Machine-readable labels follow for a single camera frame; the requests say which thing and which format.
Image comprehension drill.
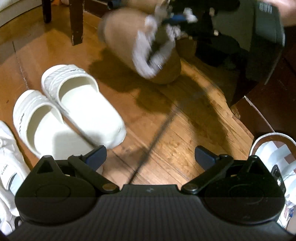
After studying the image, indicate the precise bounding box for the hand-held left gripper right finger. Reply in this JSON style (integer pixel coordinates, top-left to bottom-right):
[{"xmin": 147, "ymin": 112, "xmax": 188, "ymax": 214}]
[{"xmin": 181, "ymin": 146, "xmax": 266, "ymax": 194}]

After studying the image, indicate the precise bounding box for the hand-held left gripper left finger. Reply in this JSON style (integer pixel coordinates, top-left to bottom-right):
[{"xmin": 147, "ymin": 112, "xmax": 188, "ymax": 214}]
[{"xmin": 35, "ymin": 146, "xmax": 120, "ymax": 194}]

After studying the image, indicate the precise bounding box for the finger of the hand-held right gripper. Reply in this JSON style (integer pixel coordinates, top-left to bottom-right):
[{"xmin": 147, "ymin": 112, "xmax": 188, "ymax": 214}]
[{"xmin": 161, "ymin": 13, "xmax": 192, "ymax": 25}]

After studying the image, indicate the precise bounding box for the brown fur-lined slipper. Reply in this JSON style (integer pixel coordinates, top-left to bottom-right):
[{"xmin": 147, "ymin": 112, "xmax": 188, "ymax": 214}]
[
  {"xmin": 98, "ymin": 7, "xmax": 182, "ymax": 85},
  {"xmin": 126, "ymin": 0, "xmax": 167, "ymax": 14}
]

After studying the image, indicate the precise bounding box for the cream slide sandal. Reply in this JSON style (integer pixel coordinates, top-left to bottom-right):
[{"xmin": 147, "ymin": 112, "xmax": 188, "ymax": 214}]
[
  {"xmin": 41, "ymin": 64, "xmax": 127, "ymax": 149},
  {"xmin": 13, "ymin": 89, "xmax": 97, "ymax": 160}
]

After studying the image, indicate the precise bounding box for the person's right hand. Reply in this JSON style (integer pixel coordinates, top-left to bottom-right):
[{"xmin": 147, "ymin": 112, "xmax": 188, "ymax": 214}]
[{"xmin": 266, "ymin": 0, "xmax": 296, "ymax": 26}]

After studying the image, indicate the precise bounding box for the dark wooden table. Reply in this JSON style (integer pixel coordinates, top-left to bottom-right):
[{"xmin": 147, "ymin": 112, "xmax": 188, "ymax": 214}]
[{"xmin": 41, "ymin": 0, "xmax": 84, "ymax": 46}]

